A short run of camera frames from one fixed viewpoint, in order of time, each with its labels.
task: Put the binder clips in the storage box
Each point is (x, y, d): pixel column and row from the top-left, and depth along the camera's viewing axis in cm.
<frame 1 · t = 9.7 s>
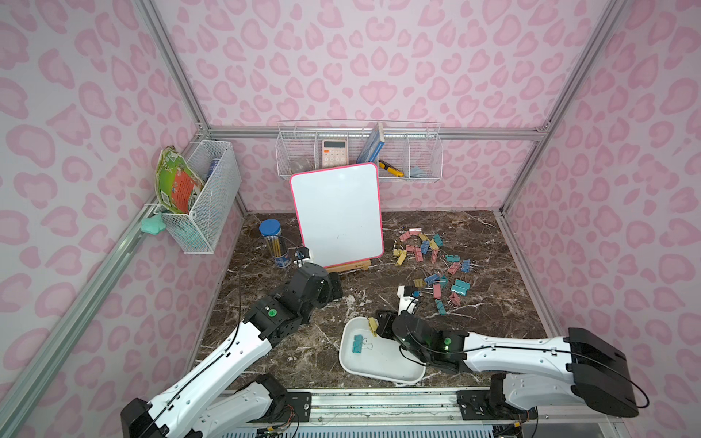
left hand: (325, 274, 75), fingers open
right hand: (371, 314, 76), fingers closed
white plastic storage tray: (382, 358, 82), on the table
pink framed whiteboard: (340, 209, 92), point 23 cm above the table
wooden whiteboard stand: (360, 265, 99), point 5 cm above the table
blue lid pencil tube: (277, 245, 95), point 13 cm above the table
left white mesh basket: (198, 232, 75), point 32 cm above the table
teal binder clip lone: (358, 343, 85), on the table
yellow binder clip left pile: (402, 254, 105), point 2 cm above the table
teal binder clip upper: (438, 240, 111), on the table
pink binder clip lower: (437, 290, 97), on the table
blue binder clip right: (465, 265, 103), point 2 cm above the table
large teal binder clip: (461, 286, 97), on the table
pink binder clip middle: (454, 268, 102), on the table
blue binder clip middle: (432, 278, 99), point 2 cm above the table

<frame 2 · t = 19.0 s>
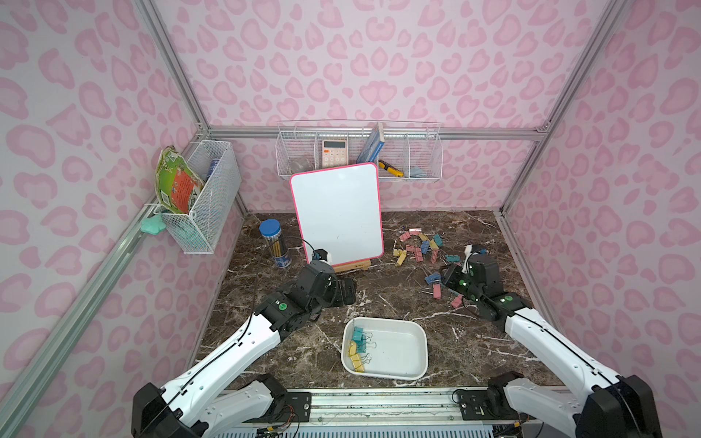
left hand: (343, 281, 76), fingers open
right hand: (440, 267, 83), fingers open
yellow binder clip lone: (357, 362, 80), point 3 cm above the table
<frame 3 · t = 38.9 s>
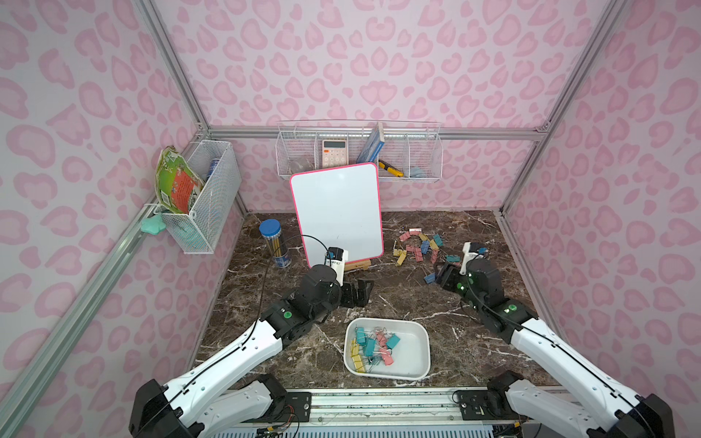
left hand: (360, 276, 74), fingers open
right hand: (439, 265, 79), fingers open
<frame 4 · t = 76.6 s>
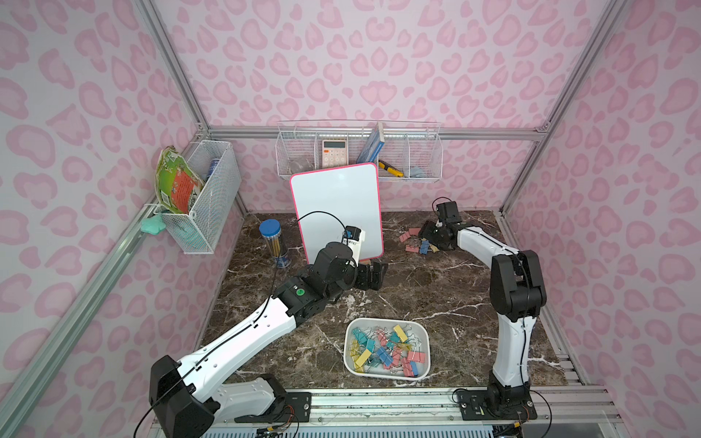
left hand: (372, 257, 72), fingers open
right hand: (424, 231, 103), fingers open
yellow binder clip left pile: (363, 358, 78), point 6 cm above the table
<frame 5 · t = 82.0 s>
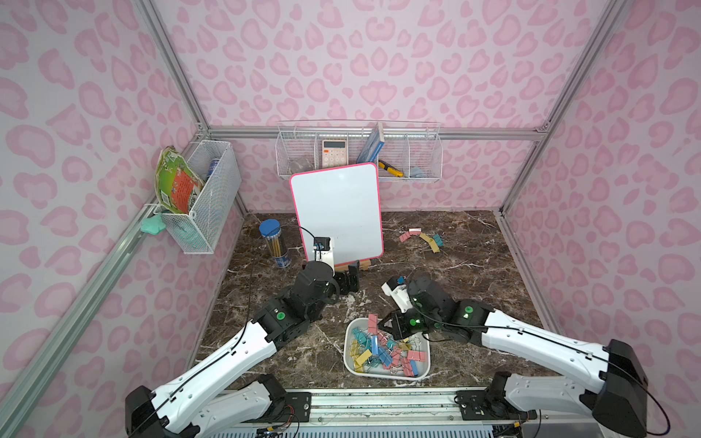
left hand: (342, 257, 72), fingers open
right hand: (377, 328, 71), fingers closed
